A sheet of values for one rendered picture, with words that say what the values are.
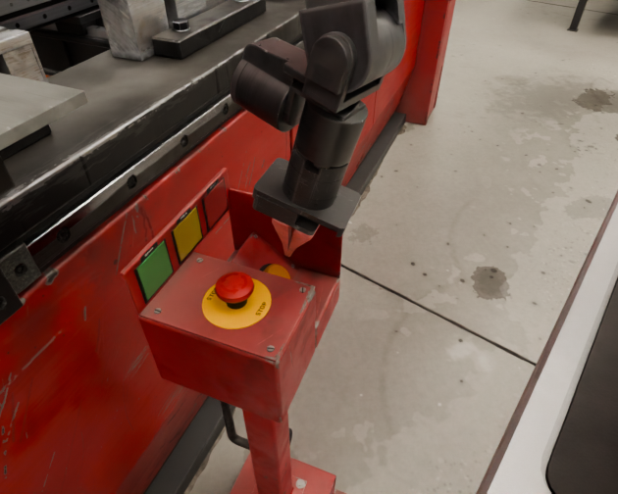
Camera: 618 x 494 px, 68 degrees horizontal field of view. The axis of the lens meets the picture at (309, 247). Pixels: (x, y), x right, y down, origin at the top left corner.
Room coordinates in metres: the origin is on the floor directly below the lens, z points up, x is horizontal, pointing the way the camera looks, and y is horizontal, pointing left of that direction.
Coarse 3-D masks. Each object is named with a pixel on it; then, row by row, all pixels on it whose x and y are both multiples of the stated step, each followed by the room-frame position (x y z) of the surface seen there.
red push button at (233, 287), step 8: (232, 272) 0.34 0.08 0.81; (240, 272) 0.34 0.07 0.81; (224, 280) 0.33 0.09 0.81; (232, 280) 0.32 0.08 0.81; (240, 280) 0.33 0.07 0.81; (248, 280) 0.33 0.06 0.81; (216, 288) 0.32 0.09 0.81; (224, 288) 0.31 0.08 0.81; (232, 288) 0.31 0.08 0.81; (240, 288) 0.31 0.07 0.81; (248, 288) 0.32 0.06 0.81; (224, 296) 0.31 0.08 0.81; (232, 296) 0.31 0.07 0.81; (240, 296) 0.31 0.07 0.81; (248, 296) 0.31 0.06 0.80; (232, 304) 0.31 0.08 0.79; (240, 304) 0.31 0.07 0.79
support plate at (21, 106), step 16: (0, 80) 0.36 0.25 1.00; (16, 80) 0.36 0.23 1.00; (32, 80) 0.36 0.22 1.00; (0, 96) 0.33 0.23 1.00; (16, 96) 0.33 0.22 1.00; (32, 96) 0.33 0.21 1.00; (48, 96) 0.33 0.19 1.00; (64, 96) 0.33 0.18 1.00; (80, 96) 0.34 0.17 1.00; (0, 112) 0.31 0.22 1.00; (16, 112) 0.31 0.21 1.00; (32, 112) 0.31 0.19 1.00; (48, 112) 0.31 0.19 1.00; (64, 112) 0.32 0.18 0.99; (0, 128) 0.28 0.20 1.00; (16, 128) 0.28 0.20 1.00; (32, 128) 0.29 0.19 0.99; (0, 144) 0.27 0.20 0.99
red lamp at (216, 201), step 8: (224, 184) 0.47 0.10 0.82; (216, 192) 0.46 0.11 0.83; (224, 192) 0.47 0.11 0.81; (208, 200) 0.44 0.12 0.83; (216, 200) 0.45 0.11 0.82; (224, 200) 0.47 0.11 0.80; (208, 208) 0.44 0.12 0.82; (216, 208) 0.45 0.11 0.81; (224, 208) 0.47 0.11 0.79; (208, 216) 0.43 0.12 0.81; (216, 216) 0.45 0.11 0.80; (208, 224) 0.43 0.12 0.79
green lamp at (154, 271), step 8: (160, 248) 0.35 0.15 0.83; (152, 256) 0.34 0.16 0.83; (160, 256) 0.35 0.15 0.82; (168, 256) 0.36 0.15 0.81; (144, 264) 0.33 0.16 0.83; (152, 264) 0.34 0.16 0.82; (160, 264) 0.35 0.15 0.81; (168, 264) 0.36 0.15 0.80; (144, 272) 0.32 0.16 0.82; (152, 272) 0.33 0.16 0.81; (160, 272) 0.34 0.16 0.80; (168, 272) 0.35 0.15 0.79; (144, 280) 0.32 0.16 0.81; (152, 280) 0.33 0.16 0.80; (160, 280) 0.34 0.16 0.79; (144, 288) 0.32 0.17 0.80; (152, 288) 0.33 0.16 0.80
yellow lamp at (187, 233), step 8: (192, 216) 0.41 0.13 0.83; (184, 224) 0.39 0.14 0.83; (192, 224) 0.41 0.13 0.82; (176, 232) 0.38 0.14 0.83; (184, 232) 0.39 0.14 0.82; (192, 232) 0.40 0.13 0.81; (200, 232) 0.42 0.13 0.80; (176, 240) 0.38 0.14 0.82; (184, 240) 0.39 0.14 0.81; (192, 240) 0.40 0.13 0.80; (184, 248) 0.39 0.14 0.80; (192, 248) 0.40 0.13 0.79; (184, 256) 0.38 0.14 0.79
